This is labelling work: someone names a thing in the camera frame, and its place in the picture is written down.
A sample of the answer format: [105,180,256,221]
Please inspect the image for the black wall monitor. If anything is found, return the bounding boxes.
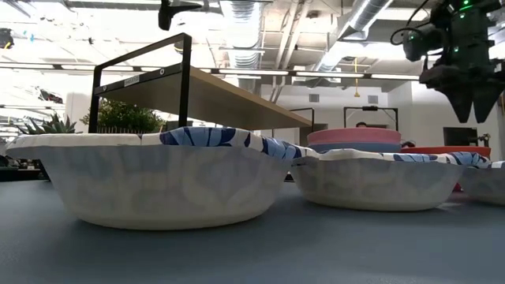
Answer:
[443,126,479,148]

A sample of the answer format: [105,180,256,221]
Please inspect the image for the wooden shelf with black frame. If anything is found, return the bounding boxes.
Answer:
[88,32,313,134]

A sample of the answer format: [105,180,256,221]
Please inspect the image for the black metal station frame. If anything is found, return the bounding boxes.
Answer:
[290,106,316,133]
[342,105,399,131]

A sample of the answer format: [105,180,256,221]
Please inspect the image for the pink plastic bowl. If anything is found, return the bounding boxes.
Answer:
[306,126,402,146]

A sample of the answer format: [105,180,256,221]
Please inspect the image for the green plant with white flowers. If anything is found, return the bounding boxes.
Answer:
[80,98,166,134]

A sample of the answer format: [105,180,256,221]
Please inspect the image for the red plastic bowl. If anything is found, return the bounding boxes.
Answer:
[399,146,492,193]

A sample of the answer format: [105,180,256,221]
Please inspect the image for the blue patterned paper bowl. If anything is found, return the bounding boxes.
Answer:
[458,159,505,207]
[5,126,313,231]
[290,148,492,212]

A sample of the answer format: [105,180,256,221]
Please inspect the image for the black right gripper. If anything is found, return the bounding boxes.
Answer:
[418,58,505,124]

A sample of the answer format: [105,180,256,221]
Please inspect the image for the silver ceiling air duct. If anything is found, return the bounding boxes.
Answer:
[219,0,274,94]
[314,0,395,73]

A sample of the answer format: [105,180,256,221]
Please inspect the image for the green succulent plant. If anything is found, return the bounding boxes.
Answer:
[14,113,82,136]

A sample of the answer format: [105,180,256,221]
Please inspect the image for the black hanging device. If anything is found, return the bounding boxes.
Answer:
[157,0,203,32]

